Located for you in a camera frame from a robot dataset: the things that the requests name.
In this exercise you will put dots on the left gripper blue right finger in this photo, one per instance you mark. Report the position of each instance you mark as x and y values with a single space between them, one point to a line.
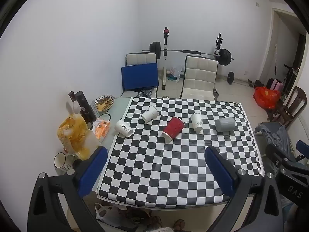
265 212

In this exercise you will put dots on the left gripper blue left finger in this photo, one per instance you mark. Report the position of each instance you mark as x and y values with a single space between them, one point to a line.
45 210

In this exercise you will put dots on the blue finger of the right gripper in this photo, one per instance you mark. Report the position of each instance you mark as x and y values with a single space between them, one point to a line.
303 149
277 157

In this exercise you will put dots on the red ribbed paper cup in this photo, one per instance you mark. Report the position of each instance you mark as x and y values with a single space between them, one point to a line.
173 128

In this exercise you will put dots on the grey cylindrical cup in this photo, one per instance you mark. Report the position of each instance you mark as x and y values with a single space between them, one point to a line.
225 124

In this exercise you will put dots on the white cup with bamboo print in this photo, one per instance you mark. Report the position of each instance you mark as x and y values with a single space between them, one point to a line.
197 122

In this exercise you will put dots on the white cup with calligraphy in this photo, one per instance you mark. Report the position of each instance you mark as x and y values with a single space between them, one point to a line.
123 128

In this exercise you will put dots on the white paper cup back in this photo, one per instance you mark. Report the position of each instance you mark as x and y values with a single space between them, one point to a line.
149 114

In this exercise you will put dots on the grey cloth pile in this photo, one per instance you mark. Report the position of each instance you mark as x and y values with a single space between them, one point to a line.
275 133

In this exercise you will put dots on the dark wooden chair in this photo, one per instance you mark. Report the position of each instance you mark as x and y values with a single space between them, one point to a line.
286 113

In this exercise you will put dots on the white ceramic mug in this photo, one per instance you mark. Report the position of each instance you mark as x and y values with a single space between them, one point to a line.
63 162

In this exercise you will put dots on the red plastic bag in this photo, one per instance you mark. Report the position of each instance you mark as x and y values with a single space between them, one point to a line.
266 98

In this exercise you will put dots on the white plastic bag under table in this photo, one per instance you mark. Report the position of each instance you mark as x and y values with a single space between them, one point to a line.
112 216

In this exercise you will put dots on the pink suitcase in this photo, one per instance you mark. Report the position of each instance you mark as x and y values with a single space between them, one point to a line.
274 85

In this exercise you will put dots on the yellow snack bag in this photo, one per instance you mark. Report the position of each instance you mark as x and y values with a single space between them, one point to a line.
76 138

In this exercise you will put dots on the orange tissue pack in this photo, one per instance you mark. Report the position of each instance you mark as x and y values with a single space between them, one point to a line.
100 128

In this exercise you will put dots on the black cylindrical bottle box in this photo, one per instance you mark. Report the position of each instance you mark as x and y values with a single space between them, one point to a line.
86 109

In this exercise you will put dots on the barbell with black plates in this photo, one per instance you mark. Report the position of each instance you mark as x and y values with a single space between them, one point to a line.
224 57

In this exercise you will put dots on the white padded chair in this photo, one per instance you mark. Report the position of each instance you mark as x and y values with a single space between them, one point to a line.
199 78

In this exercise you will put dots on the black white checkered tablecloth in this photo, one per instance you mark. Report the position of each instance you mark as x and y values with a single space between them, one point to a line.
144 170

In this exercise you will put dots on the patterned snack bowl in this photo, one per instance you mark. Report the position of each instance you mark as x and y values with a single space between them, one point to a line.
103 103

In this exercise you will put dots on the barbell rack stand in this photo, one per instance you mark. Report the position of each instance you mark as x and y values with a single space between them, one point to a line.
218 44

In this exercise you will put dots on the plastic bag by rack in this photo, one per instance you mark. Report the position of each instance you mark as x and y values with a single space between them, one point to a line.
175 73

